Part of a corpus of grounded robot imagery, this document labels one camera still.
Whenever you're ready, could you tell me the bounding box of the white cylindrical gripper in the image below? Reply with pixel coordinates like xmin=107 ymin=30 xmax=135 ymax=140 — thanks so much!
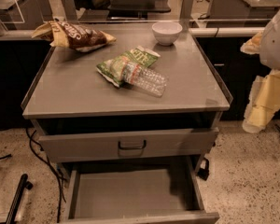
xmin=240 ymin=9 xmax=280 ymax=133

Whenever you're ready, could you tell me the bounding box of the brown chip bag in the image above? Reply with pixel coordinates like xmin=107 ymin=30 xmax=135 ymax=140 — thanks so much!
xmin=32 ymin=21 xmax=116 ymax=52

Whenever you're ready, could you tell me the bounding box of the grey drawer cabinet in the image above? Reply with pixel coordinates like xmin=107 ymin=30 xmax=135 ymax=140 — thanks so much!
xmin=22 ymin=23 xmax=231 ymax=224

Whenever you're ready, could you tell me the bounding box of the green chip bag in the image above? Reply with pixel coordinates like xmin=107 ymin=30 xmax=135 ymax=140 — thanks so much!
xmin=96 ymin=46 xmax=160 ymax=88

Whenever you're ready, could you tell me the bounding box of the grey open middle drawer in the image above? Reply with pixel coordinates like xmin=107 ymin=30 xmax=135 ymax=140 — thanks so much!
xmin=62 ymin=156 xmax=219 ymax=224

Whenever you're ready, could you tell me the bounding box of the grey top drawer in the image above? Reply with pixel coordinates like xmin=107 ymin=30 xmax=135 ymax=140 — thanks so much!
xmin=39 ymin=128 xmax=218 ymax=162

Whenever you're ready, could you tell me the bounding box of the white bowl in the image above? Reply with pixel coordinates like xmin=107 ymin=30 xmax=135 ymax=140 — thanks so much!
xmin=152 ymin=21 xmax=183 ymax=46

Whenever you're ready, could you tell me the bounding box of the clear plastic water bottle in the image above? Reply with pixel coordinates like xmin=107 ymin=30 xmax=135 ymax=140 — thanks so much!
xmin=122 ymin=63 xmax=167 ymax=97

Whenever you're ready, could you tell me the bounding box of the black bar on floor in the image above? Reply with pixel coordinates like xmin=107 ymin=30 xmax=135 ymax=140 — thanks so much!
xmin=6 ymin=174 xmax=34 ymax=224

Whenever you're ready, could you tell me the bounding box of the black floor cable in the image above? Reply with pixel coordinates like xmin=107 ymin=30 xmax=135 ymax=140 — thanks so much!
xmin=25 ymin=127 xmax=67 ymax=224

